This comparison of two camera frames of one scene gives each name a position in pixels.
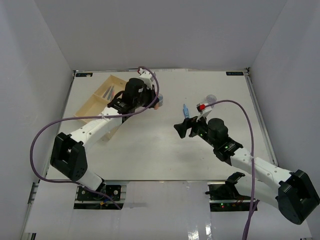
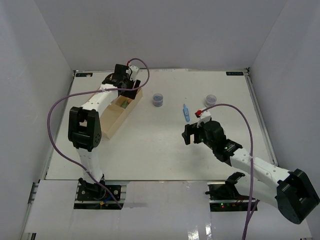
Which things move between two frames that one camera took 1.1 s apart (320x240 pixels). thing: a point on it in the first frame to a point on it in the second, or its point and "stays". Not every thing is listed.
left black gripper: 152,95 to 130,94
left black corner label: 83,74 stays
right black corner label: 234,73 stays
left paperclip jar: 161,100 stays
